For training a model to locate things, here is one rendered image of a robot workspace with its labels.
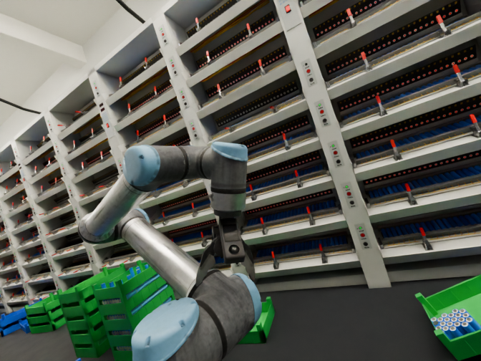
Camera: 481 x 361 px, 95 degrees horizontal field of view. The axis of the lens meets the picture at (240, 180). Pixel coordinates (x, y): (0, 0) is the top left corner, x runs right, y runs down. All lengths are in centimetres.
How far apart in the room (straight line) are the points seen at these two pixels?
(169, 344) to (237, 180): 36
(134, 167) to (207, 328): 39
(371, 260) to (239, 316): 77
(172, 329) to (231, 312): 16
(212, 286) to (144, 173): 36
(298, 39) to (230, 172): 88
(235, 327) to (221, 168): 39
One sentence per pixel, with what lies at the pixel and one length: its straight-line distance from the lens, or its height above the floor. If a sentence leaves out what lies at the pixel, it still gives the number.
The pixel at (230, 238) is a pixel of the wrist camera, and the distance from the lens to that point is 53.
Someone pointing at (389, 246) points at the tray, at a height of 17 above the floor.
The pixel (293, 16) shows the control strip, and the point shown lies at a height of 133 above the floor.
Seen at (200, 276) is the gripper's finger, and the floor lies 47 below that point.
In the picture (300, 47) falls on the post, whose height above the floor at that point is 118.
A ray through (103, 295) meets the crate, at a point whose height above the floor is 34.
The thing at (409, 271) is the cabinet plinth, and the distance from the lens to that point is 132.
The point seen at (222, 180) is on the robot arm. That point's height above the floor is 68.
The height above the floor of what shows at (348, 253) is 16.
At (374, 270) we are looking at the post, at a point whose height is 8.
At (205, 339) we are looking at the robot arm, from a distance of 60.
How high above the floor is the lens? 66
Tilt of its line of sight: 1 degrees up
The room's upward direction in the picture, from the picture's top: 18 degrees counter-clockwise
